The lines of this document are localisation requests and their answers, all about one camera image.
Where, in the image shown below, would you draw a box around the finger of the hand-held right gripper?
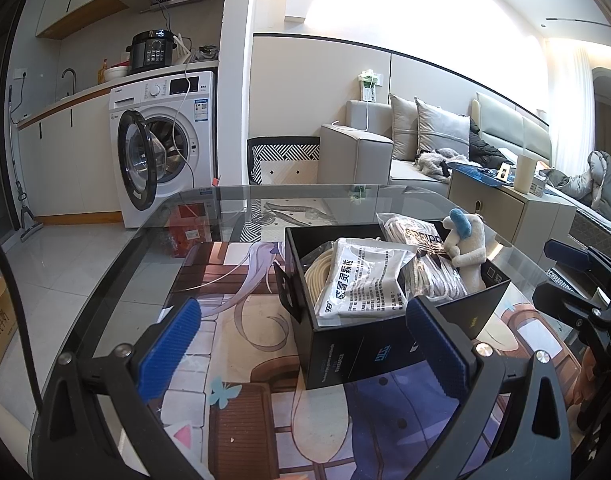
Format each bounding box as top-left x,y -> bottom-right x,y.
532,281 -> 611,353
544,239 -> 611,286

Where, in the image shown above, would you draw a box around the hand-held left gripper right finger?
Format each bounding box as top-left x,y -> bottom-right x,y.
405,295 -> 572,480

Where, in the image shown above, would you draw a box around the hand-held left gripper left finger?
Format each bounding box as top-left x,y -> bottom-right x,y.
38,297 -> 202,480

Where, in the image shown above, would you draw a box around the bagged white laces striped logo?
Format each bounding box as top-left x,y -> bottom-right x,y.
375,211 -> 469,303

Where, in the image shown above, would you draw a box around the white plush dog blue ears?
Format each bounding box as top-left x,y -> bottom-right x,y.
437,208 -> 489,293

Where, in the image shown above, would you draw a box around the white medicine packet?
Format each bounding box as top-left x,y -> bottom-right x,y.
313,236 -> 417,330

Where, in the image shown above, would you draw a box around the black cardboard box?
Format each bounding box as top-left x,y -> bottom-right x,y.
273,225 -> 511,391

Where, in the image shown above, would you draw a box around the bagged white rope coil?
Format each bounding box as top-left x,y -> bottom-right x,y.
304,250 -> 336,311

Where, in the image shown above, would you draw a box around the beige drawer cabinet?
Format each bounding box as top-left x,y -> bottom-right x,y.
447,165 -> 579,256

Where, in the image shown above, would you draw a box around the grey down comforter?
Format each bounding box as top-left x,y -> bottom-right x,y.
543,150 -> 611,233

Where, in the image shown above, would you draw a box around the cream cup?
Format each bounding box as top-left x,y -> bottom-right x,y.
514,152 -> 537,195

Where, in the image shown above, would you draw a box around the red box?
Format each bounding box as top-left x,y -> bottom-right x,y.
166,202 -> 211,256

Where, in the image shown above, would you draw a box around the blue tray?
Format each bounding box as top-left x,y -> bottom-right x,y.
450,162 -> 516,186

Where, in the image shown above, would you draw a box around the black jacket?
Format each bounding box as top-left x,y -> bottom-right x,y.
468,130 -> 511,168

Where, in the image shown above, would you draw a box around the pale padded headboard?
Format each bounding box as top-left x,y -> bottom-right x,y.
469,91 -> 553,166

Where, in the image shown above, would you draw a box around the brown curtain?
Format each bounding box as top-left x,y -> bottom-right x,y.
590,67 -> 611,161

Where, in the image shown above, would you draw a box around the white sheer curtain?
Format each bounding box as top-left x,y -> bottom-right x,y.
545,40 -> 593,161

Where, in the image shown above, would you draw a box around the grey furry cloth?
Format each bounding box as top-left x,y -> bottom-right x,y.
416,147 -> 469,178

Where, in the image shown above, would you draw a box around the grey cushion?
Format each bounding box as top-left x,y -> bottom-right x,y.
389,94 -> 420,161
413,97 -> 471,161

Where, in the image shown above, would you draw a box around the grey mop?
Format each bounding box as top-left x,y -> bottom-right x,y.
6,87 -> 46,243

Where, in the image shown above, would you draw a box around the white lower kitchen cabinet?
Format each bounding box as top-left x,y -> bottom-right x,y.
16,87 -> 124,221

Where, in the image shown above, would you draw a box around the beige sofa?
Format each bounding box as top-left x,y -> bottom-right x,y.
318,100 -> 466,186

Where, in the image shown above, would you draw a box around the white washing machine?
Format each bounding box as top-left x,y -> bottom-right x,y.
109,71 -> 219,228

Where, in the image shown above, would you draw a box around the patterned chair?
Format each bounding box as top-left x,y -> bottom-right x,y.
240,136 -> 356,243

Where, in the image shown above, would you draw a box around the black pressure cooker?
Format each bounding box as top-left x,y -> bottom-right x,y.
126,29 -> 179,75

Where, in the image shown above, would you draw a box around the black cable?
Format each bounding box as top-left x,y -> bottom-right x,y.
0,225 -> 44,411

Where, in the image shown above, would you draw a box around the wall socket with chargers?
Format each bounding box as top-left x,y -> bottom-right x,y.
356,67 -> 383,103

